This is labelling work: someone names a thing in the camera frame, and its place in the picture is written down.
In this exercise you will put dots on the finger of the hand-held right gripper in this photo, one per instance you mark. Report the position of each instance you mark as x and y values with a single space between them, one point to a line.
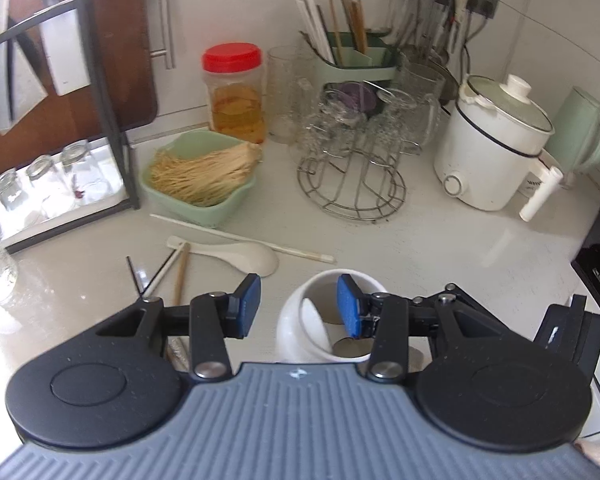
575 330

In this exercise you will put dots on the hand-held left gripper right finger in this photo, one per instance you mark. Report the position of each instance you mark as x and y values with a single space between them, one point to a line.
347 305

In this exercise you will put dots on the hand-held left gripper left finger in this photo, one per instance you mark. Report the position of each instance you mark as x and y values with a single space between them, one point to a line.
251 305

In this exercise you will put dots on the white ceramic utensil holder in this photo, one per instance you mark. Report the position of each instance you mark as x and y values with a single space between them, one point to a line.
292 330

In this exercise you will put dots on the black chopstick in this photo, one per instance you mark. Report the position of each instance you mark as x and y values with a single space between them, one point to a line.
133 275

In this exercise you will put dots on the row of hanging kitchen utensils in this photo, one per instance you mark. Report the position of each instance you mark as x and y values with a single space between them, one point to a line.
432 5

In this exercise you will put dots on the white ceramic soup spoon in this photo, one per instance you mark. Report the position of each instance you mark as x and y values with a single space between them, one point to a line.
240 256

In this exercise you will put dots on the long white chopstick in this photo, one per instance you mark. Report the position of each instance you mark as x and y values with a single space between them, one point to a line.
240 236

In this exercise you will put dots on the wooden chopstick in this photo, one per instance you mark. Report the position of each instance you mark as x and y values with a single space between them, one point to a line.
181 275

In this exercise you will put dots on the green bowl of noodles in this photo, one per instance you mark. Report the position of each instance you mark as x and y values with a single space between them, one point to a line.
225 205

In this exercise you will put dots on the bundle of dried noodles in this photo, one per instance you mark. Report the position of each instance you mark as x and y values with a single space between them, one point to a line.
205 172

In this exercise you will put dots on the clear glass cup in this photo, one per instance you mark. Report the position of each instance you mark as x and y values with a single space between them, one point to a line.
325 127
385 125

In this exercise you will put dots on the white electric cooking pot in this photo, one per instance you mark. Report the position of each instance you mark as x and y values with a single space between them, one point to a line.
485 160

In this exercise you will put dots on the green electric kettle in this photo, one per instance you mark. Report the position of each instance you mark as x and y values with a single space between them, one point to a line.
577 130

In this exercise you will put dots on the red lid plastic jar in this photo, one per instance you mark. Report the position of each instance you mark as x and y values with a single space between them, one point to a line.
235 100

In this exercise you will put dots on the purple scrubber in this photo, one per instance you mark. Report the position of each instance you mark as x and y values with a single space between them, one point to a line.
352 96

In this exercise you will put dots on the tall clear glass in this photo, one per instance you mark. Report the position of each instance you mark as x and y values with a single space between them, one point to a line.
282 95

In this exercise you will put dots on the clear glass mug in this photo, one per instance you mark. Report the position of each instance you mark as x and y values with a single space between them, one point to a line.
422 105

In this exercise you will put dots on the small clear drinking glass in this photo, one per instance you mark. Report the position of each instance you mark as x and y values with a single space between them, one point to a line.
82 170
10 195
45 182

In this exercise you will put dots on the green chopstick drainer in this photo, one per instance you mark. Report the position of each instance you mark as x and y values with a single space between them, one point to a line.
360 72

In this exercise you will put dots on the black metal dish rack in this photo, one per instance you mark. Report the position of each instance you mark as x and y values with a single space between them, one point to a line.
107 85

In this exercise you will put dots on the bundle of white chopsticks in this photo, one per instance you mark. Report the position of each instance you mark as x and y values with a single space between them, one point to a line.
315 30

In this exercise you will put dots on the bundle of wooden chopsticks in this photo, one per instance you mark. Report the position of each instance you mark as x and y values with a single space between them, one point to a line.
357 22

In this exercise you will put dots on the brown wooden cutting board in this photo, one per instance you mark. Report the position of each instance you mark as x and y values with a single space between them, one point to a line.
125 35

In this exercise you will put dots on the white plastic board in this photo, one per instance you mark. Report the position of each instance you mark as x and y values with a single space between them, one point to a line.
67 55

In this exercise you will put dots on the white cloth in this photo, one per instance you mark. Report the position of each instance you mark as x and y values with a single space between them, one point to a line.
5 75

